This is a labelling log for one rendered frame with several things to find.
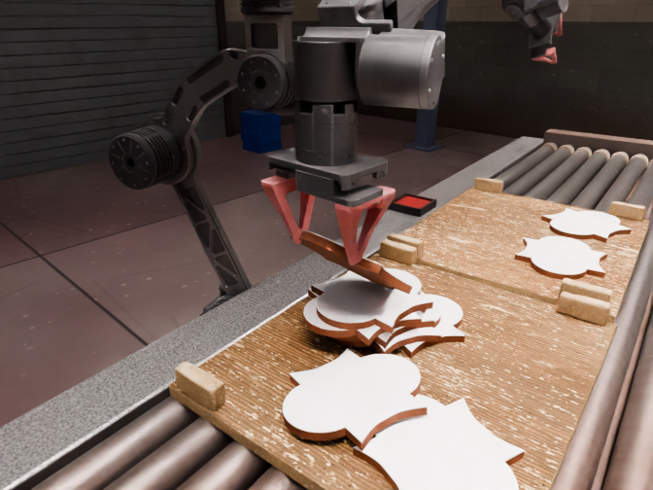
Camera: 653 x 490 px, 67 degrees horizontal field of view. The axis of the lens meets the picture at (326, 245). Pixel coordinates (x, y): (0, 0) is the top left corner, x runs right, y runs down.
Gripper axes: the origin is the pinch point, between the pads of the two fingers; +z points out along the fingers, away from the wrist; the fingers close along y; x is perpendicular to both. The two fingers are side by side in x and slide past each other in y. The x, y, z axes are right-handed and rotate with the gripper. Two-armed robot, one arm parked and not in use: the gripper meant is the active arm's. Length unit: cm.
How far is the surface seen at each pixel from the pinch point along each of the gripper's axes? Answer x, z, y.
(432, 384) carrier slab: 3.0, 13.3, 12.1
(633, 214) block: 69, 13, 16
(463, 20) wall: 552, -11, -275
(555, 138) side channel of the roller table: 132, 15, -20
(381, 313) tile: 4.0, 8.3, 4.5
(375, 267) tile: 0.8, 1.0, 5.7
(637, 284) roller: 45, 15, 23
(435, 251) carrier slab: 31.8, 13.7, -4.4
